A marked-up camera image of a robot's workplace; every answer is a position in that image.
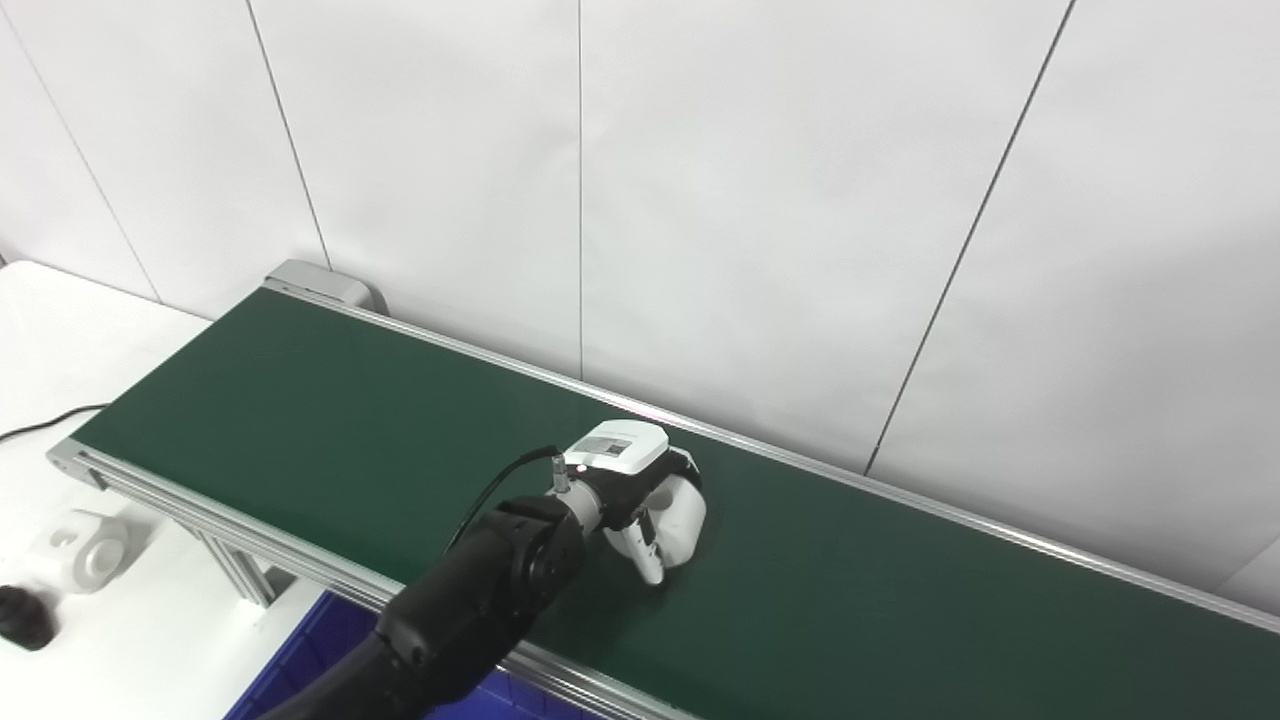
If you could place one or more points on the black round part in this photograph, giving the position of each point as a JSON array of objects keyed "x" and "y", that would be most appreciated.
[{"x": 22, "y": 618}]

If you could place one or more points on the white cylindrical part with hole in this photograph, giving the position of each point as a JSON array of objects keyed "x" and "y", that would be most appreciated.
[{"x": 685, "y": 520}]

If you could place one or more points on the white block part with hole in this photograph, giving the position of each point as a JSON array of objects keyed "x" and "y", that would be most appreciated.
[{"x": 85, "y": 550}]

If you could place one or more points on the aluminium conveyor leg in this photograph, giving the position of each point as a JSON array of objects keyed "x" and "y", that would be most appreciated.
[{"x": 240, "y": 570}]

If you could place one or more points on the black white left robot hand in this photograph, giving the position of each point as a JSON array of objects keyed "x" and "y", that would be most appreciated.
[{"x": 620, "y": 450}]

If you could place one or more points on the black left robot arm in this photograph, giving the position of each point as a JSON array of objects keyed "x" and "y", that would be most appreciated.
[{"x": 480, "y": 600}]

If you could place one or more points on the grey conveyor end cover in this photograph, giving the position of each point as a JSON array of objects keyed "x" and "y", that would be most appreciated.
[{"x": 325, "y": 283}]

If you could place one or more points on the blue plastic bin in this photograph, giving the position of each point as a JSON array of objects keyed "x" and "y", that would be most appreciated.
[{"x": 310, "y": 655}]

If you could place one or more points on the green conveyor with aluminium frame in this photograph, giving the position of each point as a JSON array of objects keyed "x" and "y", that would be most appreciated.
[{"x": 300, "y": 420}]

